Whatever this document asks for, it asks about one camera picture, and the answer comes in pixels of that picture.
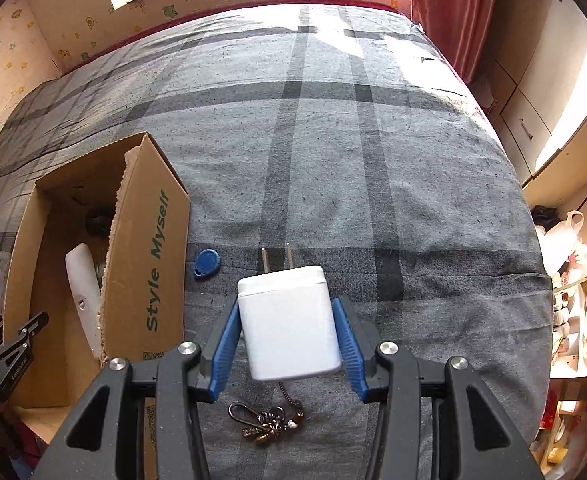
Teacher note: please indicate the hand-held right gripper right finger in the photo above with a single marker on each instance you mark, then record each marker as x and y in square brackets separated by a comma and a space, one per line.
[353, 350]

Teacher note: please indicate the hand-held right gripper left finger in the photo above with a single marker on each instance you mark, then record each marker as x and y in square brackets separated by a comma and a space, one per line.
[223, 350]

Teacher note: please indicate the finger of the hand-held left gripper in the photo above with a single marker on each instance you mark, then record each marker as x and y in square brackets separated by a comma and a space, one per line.
[28, 329]

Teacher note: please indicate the white charger plug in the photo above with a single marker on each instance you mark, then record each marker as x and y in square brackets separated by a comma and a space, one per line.
[288, 325]

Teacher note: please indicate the brown cardboard box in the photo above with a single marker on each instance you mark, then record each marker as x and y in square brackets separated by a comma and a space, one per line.
[143, 240]

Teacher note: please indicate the blue key fob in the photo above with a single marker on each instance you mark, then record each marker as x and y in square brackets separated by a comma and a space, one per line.
[206, 265]

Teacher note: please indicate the black cylindrical speaker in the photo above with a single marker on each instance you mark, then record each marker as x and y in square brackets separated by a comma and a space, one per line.
[98, 222]

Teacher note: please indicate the grey plaid bed blanket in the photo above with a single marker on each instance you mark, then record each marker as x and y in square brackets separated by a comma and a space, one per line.
[348, 185]

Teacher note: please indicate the white plastic bag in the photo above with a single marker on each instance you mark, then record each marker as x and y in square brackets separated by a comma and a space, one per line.
[563, 245]

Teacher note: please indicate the white wardrobe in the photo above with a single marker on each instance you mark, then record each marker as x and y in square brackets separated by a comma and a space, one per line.
[548, 70]

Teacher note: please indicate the red curtain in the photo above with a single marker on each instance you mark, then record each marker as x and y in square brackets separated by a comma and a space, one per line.
[453, 15]

